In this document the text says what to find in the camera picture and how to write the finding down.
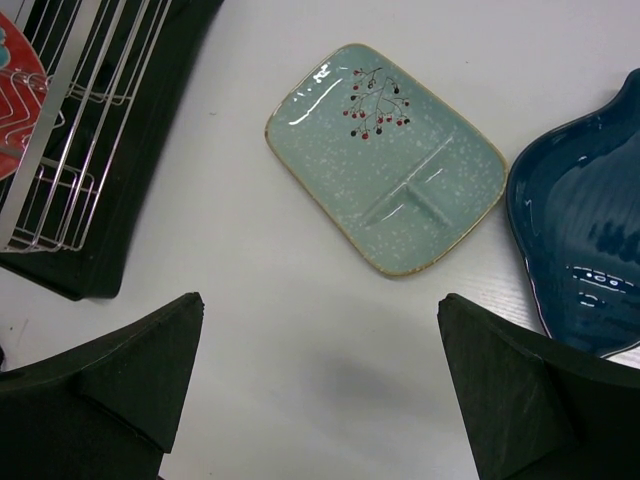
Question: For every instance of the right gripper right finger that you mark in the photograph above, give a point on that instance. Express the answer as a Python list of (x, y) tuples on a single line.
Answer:
[(534, 408)]

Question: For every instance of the light teal divided rectangular plate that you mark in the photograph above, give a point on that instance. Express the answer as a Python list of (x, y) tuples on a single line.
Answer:
[(401, 174)]

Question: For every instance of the black drip tray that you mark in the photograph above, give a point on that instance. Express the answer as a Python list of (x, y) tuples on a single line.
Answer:
[(96, 270)]

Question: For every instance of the metal wire dish rack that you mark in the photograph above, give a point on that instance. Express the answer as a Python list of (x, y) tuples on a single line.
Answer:
[(94, 54)]

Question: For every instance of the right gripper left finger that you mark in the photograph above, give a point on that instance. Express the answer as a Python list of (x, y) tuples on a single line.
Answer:
[(107, 409)]

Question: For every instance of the dark blue leaf-shaped dish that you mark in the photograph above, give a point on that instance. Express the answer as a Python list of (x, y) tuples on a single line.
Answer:
[(572, 200)]

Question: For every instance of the red and teal round plate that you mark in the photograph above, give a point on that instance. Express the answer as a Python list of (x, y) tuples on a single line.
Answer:
[(23, 90)]

